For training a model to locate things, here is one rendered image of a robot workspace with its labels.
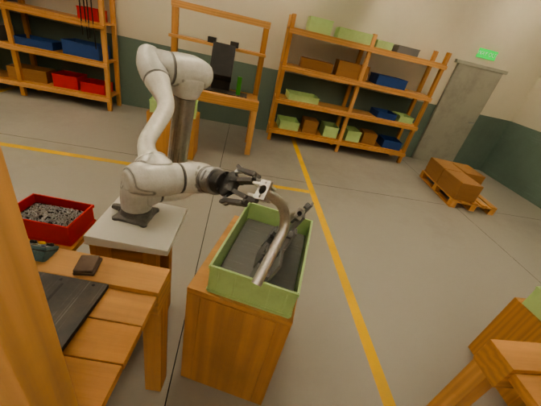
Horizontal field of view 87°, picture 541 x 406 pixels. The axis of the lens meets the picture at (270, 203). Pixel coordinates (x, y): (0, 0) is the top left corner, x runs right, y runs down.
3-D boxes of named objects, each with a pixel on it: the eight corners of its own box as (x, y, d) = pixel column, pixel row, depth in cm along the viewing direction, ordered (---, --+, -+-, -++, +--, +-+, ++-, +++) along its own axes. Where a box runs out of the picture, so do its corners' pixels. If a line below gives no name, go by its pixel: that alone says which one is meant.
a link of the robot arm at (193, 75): (150, 192, 163) (187, 187, 176) (161, 209, 153) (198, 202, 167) (161, 44, 121) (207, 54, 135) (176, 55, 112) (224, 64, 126)
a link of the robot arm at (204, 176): (204, 160, 92) (215, 162, 88) (224, 174, 99) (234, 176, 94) (192, 185, 91) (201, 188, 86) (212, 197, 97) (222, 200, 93)
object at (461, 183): (419, 176, 581) (429, 155, 559) (456, 184, 588) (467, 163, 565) (448, 206, 478) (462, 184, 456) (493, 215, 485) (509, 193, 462)
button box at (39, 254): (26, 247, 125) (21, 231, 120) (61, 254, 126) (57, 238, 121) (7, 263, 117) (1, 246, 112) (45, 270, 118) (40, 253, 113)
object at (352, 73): (401, 164, 624) (455, 51, 510) (266, 140, 578) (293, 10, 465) (390, 155, 670) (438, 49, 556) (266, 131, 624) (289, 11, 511)
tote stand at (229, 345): (221, 293, 232) (234, 214, 192) (282, 313, 228) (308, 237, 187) (180, 375, 174) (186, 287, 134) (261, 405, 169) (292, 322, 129)
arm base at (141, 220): (121, 200, 162) (121, 192, 159) (159, 209, 163) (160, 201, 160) (102, 217, 146) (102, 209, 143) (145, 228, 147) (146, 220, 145)
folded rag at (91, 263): (82, 258, 122) (81, 253, 121) (103, 259, 124) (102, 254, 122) (72, 275, 114) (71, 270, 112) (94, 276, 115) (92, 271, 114)
